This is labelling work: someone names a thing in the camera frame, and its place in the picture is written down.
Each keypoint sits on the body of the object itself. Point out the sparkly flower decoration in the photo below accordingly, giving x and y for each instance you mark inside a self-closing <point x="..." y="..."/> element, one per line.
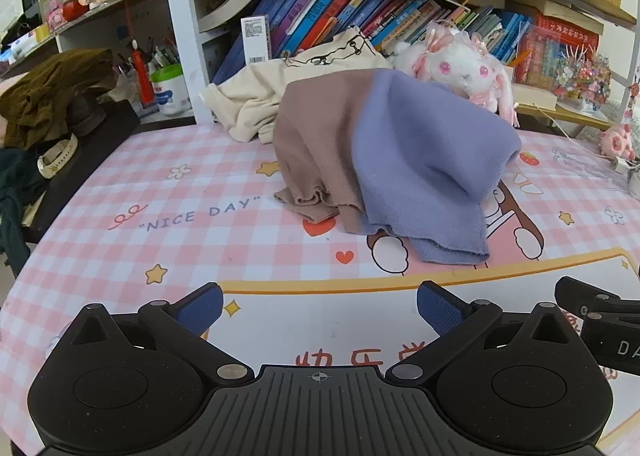
<point x="582" y="79"/>

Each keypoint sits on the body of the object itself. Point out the red tassel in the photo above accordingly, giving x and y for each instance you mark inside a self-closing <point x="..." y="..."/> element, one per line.
<point x="142" y="79"/>

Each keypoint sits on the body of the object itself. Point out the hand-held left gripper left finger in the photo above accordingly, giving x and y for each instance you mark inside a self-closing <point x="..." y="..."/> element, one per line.
<point x="200" y="308"/>

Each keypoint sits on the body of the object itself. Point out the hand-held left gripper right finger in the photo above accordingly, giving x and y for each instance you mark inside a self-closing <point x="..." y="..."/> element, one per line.
<point x="440" y="308"/>

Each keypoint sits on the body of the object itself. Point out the pink pig toy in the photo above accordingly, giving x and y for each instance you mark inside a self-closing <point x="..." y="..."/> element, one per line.
<point x="616" y="141"/>

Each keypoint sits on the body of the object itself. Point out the cream printed shirt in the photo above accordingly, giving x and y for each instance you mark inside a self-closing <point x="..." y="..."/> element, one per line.
<point x="260" y="91"/>

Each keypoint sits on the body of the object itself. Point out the white and pink plush bunny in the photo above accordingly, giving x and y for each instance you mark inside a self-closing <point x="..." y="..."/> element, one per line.
<point x="460" y="66"/>

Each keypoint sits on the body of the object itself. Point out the white wristband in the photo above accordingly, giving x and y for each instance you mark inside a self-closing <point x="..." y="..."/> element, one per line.
<point x="57" y="159"/>

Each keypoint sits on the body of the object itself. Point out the white pen tub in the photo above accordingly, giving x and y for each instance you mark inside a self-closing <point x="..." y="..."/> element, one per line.
<point x="171" y="94"/>

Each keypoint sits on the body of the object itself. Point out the black hat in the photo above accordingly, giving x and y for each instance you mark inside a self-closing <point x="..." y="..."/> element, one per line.
<point x="87" y="119"/>

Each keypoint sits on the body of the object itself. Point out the white upright carton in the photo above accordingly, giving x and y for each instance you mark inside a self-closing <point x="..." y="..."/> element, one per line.
<point x="256" y="39"/>

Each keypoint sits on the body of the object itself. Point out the black side table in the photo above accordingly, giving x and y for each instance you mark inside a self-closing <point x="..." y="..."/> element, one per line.
<point x="100" y="146"/>

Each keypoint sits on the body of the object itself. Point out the row of colourful books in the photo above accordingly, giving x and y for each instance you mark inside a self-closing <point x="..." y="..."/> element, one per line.
<point x="320" y="11"/>

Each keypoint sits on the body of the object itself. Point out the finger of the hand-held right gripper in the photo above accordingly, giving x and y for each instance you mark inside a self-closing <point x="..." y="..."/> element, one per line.
<point x="580" y="293"/>

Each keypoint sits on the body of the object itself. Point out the cream box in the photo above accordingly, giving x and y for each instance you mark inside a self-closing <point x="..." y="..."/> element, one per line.
<point x="535" y="96"/>

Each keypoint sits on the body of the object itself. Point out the purple and mauve knit sweater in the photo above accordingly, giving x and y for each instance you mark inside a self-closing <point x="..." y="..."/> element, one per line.
<point x="425" y="161"/>

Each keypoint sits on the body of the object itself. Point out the olive green cloth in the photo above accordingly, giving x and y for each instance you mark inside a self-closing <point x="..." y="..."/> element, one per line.
<point x="50" y="86"/>

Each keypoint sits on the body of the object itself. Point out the red round ornament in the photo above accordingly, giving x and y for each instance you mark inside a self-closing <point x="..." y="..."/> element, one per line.
<point x="75" y="10"/>

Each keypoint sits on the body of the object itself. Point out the set of red books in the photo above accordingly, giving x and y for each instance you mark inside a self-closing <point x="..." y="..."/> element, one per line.
<point x="560" y="46"/>

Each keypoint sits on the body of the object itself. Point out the bunch of pens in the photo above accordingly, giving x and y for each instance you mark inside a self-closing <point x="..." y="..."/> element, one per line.
<point x="160" y="56"/>

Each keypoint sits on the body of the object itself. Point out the dark green cloth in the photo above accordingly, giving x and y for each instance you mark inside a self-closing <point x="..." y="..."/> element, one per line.
<point x="12" y="206"/>

